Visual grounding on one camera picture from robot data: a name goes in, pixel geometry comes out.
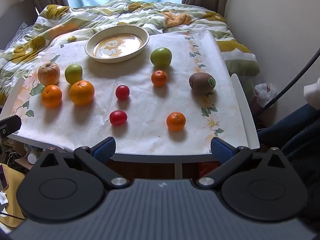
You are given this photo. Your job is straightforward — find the dark phone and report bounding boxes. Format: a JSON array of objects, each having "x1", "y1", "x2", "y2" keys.
[{"x1": 0, "y1": 164, "x2": 9, "y2": 190}]

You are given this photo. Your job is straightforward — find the brown kiwi with green sticker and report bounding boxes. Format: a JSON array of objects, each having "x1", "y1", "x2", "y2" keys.
[{"x1": 189, "y1": 72, "x2": 216, "y2": 95}]

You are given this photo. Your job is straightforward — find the medium orange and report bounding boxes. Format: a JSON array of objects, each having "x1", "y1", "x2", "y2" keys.
[{"x1": 41, "y1": 85, "x2": 63, "y2": 109}]

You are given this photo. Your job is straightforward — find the large orange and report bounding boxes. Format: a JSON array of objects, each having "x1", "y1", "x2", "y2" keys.
[{"x1": 69, "y1": 80, "x2": 95, "y2": 106}]

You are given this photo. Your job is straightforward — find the white plastic bag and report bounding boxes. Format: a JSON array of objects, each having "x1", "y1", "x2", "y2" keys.
[{"x1": 254, "y1": 83, "x2": 278, "y2": 108}]

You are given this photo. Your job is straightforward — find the grey lace cloth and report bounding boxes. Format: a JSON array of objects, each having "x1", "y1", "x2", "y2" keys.
[{"x1": 4, "y1": 21, "x2": 34, "y2": 49}]

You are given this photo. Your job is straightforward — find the black cable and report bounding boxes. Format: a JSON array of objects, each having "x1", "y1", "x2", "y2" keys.
[{"x1": 264, "y1": 47, "x2": 320, "y2": 108}]

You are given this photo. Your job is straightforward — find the white garment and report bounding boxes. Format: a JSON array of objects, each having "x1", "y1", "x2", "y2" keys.
[{"x1": 303, "y1": 76, "x2": 320, "y2": 104}]

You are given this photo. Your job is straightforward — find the small green apple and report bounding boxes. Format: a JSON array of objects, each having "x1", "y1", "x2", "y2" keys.
[{"x1": 65, "y1": 64, "x2": 83, "y2": 85}]

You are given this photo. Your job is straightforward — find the floral quilt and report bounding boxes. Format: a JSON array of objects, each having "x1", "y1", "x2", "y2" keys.
[{"x1": 0, "y1": 0, "x2": 260, "y2": 105}]

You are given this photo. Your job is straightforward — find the large green apple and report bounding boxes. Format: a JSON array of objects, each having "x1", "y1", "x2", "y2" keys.
[{"x1": 150, "y1": 47, "x2": 173, "y2": 68}]

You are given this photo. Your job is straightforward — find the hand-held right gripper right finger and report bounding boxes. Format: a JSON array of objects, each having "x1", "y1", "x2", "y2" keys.
[{"x1": 196, "y1": 137, "x2": 295, "y2": 190}]

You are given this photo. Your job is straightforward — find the cream bowl with bear print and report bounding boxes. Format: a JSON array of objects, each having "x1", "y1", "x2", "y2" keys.
[{"x1": 85, "y1": 25, "x2": 150, "y2": 63}]

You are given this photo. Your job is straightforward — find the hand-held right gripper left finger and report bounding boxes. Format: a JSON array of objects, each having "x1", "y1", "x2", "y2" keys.
[{"x1": 30, "y1": 137, "x2": 130, "y2": 191}]

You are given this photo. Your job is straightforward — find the person's leg in jeans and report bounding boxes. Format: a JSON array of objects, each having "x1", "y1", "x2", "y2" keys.
[{"x1": 257, "y1": 103, "x2": 320, "y2": 220}]

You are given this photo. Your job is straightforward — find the small mandarin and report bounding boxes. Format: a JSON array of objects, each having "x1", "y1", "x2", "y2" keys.
[
  {"x1": 166, "y1": 112, "x2": 187, "y2": 131},
  {"x1": 151, "y1": 70, "x2": 168, "y2": 87}
]

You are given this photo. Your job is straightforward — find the white floral tablecloth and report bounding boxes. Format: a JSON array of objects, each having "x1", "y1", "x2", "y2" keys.
[{"x1": 12, "y1": 29, "x2": 247, "y2": 156}]

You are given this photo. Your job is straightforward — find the wrinkled brown apple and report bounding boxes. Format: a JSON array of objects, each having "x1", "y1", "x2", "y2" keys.
[{"x1": 38, "y1": 62, "x2": 61, "y2": 86}]

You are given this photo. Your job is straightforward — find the red cherry tomato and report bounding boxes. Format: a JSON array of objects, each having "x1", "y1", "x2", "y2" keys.
[
  {"x1": 115, "y1": 85, "x2": 130, "y2": 100},
  {"x1": 109, "y1": 110, "x2": 128, "y2": 126}
]

